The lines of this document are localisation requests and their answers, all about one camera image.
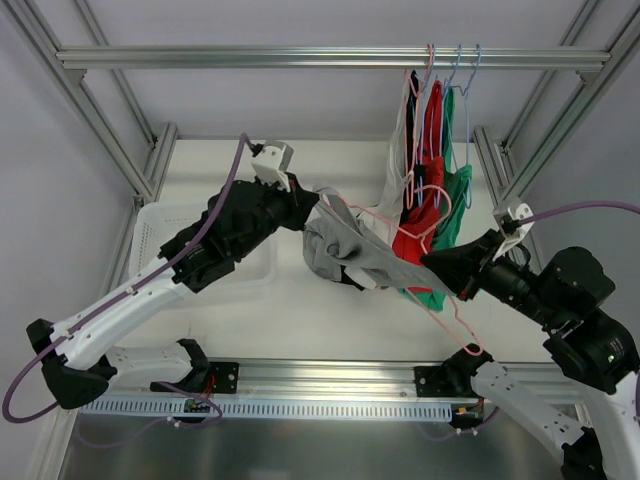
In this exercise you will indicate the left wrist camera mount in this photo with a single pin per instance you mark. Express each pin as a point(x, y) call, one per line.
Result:
point(270, 161)

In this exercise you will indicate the black tank top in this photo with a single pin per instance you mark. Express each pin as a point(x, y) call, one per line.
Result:
point(389, 208)

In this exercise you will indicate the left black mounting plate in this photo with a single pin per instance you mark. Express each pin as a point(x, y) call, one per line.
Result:
point(222, 378)

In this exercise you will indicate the aluminium hanging rail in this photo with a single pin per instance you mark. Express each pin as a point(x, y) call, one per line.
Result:
point(305, 57)

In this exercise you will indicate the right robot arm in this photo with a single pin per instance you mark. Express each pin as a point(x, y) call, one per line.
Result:
point(596, 352)

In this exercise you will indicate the grey tank top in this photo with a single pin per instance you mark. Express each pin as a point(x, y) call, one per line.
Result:
point(335, 240)

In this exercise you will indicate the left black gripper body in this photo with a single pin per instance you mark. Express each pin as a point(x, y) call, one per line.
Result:
point(296, 201)

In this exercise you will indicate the red tank top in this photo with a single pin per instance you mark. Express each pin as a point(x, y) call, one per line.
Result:
point(419, 219)

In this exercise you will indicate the white slotted cable duct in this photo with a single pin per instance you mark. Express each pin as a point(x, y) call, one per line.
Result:
point(235, 408)

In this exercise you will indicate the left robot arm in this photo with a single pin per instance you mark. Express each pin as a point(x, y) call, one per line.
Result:
point(77, 355)

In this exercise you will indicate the white tank top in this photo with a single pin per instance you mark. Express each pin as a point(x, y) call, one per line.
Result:
point(390, 203)

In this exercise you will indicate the green tank top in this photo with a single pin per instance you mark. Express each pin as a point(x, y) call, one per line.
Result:
point(447, 232)

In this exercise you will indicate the black mounting plate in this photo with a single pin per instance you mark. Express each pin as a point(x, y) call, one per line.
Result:
point(431, 381)
point(222, 378)

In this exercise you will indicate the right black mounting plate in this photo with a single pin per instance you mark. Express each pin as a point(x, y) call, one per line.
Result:
point(431, 381)

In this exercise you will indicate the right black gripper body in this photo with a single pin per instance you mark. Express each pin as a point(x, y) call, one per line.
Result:
point(480, 265)

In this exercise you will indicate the blue wire hanger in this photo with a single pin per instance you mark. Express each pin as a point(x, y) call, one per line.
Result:
point(438, 124)
point(464, 92)

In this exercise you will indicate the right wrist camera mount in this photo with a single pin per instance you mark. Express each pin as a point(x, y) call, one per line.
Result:
point(510, 217)

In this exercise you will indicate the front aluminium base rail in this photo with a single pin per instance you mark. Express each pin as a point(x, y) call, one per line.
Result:
point(328, 380)

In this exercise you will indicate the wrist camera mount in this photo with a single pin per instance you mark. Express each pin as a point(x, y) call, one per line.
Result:
point(510, 217)
point(270, 161)

